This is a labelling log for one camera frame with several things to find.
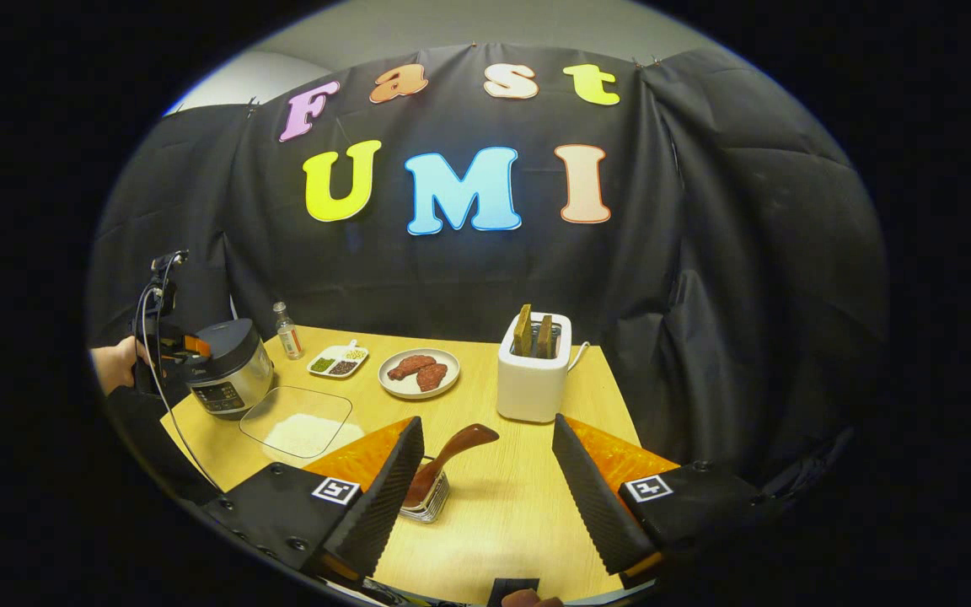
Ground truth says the metal wire chopstick holder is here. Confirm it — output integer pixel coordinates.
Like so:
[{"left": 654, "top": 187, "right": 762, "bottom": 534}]
[{"left": 400, "top": 459, "right": 451, "bottom": 524}]

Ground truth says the white round plate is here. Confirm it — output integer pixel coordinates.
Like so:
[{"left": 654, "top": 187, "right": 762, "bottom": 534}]
[{"left": 378, "top": 348, "right": 461, "bottom": 400}]

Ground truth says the brown wooden spoon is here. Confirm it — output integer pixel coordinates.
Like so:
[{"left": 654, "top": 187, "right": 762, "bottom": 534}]
[{"left": 404, "top": 423, "right": 501, "bottom": 508}]

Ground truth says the left hand-held gripper cable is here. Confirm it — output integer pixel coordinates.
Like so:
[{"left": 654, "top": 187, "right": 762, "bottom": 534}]
[{"left": 138, "top": 253, "right": 221, "bottom": 492}]

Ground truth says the white divided bean dish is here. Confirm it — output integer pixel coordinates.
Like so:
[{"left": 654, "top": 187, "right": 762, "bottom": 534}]
[{"left": 307, "top": 340, "right": 369, "bottom": 379}]

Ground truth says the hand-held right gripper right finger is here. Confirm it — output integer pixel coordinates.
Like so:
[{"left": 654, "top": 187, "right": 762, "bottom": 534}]
[{"left": 551, "top": 413, "right": 777, "bottom": 578}]

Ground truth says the grey silver rice cooker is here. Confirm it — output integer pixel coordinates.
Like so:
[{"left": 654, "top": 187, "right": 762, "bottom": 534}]
[{"left": 185, "top": 319, "right": 275, "bottom": 421}]

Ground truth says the white toaster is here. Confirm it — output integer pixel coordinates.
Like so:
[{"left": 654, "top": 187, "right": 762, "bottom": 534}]
[{"left": 497, "top": 311, "right": 573, "bottom": 424}]

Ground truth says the clear rice tray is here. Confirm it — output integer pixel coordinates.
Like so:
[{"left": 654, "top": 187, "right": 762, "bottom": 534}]
[{"left": 239, "top": 385, "right": 366, "bottom": 469}]

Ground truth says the white rice pile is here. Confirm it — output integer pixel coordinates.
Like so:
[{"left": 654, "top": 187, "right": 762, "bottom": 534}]
[{"left": 264, "top": 413, "right": 364, "bottom": 460}]

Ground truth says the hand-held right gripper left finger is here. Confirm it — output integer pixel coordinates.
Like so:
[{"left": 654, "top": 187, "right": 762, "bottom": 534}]
[{"left": 203, "top": 416, "right": 425, "bottom": 583}]

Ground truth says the small glass bottle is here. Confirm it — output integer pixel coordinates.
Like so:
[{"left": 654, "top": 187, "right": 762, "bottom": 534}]
[{"left": 273, "top": 302, "right": 303, "bottom": 361}]

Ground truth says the black backdrop cloth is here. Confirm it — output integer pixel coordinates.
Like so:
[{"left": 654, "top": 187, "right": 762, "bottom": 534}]
[{"left": 88, "top": 42, "right": 887, "bottom": 490}]

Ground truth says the dark cloth bundle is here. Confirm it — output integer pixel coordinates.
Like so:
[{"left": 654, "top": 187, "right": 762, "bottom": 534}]
[{"left": 755, "top": 426, "right": 857, "bottom": 500}]

